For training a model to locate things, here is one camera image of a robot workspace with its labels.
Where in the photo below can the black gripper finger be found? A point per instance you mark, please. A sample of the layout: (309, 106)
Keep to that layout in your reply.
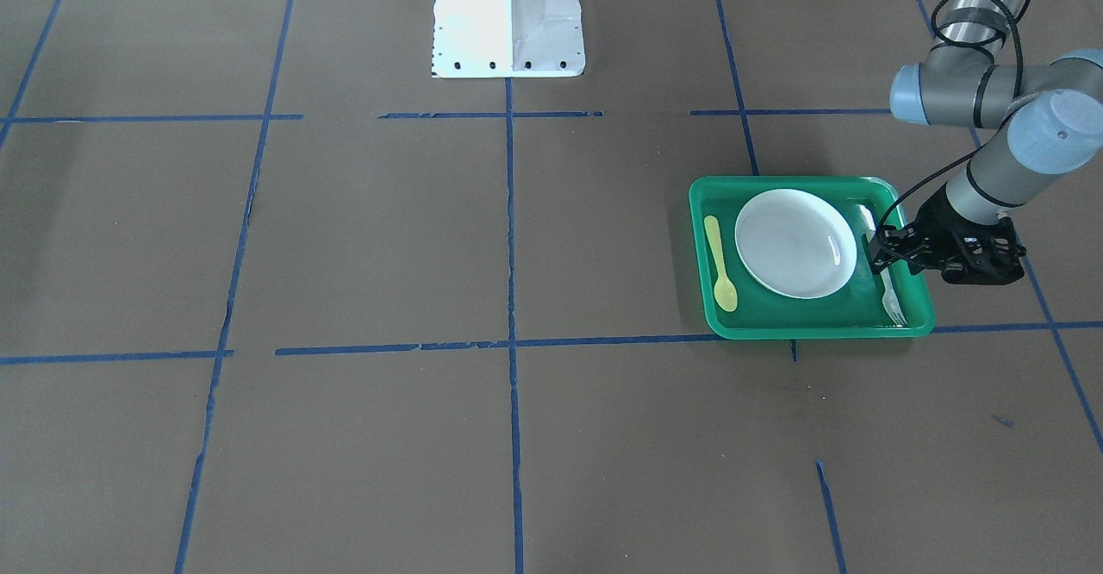
(890, 242)
(881, 259)

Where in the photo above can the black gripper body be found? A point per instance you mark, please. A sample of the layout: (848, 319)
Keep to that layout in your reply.
(937, 222)

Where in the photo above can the white plastic fork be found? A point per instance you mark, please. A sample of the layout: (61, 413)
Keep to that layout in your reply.
(890, 301)

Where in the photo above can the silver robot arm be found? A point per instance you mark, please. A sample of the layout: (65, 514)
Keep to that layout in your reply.
(1045, 121)

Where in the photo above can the white round plate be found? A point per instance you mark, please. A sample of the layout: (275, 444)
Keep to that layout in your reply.
(795, 244)

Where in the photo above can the green plastic tray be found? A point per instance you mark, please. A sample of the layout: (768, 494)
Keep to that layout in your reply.
(854, 311)

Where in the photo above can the yellow plastic spoon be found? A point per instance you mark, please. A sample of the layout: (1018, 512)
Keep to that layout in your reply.
(725, 294)

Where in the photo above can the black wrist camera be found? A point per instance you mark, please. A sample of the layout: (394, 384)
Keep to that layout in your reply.
(982, 254)

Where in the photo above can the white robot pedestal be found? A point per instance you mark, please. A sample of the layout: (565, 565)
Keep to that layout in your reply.
(507, 38)

